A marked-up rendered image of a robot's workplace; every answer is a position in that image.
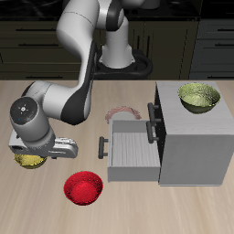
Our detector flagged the yellow bowl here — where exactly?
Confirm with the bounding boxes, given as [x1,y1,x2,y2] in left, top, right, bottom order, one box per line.
[13,153,48,171]

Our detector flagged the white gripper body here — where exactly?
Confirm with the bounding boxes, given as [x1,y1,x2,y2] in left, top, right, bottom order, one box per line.
[27,137,80,160]

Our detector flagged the dark brown kitchen cupboards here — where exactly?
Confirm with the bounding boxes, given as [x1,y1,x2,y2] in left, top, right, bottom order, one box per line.
[0,18,199,81]

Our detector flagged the black kitchen countertop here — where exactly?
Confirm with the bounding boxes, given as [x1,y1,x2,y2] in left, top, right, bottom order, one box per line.
[0,0,234,22]

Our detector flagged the dark grey kitchen cupboards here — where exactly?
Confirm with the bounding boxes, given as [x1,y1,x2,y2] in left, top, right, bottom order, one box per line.
[187,17,234,81]

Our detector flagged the pink rimmed grey plate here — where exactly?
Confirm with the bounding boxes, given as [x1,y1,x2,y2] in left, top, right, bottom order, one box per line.
[105,105,143,125]

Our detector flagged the white cabinet drawer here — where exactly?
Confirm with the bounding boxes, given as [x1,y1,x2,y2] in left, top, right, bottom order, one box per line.
[106,119,162,184]

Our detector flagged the black drawer handle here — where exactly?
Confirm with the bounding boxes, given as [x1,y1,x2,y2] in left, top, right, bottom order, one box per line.
[97,135,110,160]
[145,121,160,144]
[146,101,161,123]

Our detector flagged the white cabinet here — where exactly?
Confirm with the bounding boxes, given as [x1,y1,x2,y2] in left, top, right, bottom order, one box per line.
[154,80,234,187]

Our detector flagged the olive green bowl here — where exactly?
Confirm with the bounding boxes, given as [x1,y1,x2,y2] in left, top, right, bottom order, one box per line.
[177,82,222,115]

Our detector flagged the red bowl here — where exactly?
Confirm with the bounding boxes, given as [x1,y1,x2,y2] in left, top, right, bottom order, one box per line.
[63,170,104,207]

